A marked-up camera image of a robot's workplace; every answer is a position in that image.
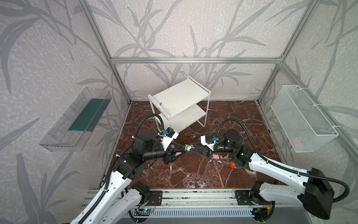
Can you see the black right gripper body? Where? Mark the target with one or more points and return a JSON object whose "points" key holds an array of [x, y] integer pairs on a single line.
{"points": [[209, 150]]}

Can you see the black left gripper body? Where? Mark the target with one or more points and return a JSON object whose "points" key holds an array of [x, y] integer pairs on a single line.
{"points": [[170, 154]]}

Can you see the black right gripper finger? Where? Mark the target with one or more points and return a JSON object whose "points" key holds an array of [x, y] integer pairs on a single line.
{"points": [[198, 150], [197, 145]]}

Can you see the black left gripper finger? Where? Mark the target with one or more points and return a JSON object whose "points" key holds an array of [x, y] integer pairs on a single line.
{"points": [[177, 147], [174, 155]]}

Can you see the blue cat figure teal hat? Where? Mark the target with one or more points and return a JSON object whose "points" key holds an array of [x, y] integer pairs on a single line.
{"points": [[188, 148]]}

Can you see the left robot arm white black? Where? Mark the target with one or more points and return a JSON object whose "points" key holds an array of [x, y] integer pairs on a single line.
{"points": [[114, 200]]}

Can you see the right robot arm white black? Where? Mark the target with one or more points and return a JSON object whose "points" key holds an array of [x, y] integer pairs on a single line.
{"points": [[310, 189]]}

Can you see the white two-tier metal shelf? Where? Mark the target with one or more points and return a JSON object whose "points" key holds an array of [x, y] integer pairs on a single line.
{"points": [[182, 105]]}

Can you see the pink pig toy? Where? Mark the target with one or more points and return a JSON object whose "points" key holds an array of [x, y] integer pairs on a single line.
{"points": [[297, 143], [216, 157]]}

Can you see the orange octopus toy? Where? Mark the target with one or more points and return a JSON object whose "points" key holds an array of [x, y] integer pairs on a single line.
{"points": [[233, 165]]}

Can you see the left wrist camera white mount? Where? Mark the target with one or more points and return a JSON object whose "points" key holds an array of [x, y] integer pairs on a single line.
{"points": [[167, 137]]}

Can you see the clear plastic wall bin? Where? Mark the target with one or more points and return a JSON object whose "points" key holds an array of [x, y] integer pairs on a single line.
{"points": [[74, 128]]}

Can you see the white wire mesh basket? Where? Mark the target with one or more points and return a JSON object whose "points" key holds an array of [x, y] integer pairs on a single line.
{"points": [[299, 116]]}

